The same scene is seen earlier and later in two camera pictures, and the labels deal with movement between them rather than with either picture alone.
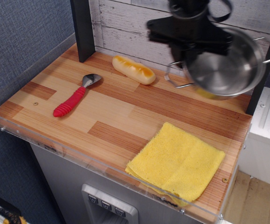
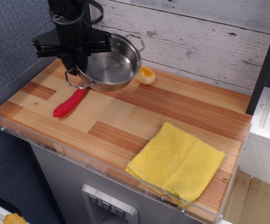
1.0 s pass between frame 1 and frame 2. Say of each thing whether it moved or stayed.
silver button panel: stayed
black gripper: moved
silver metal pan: moved
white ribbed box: stayed
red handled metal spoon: stayed
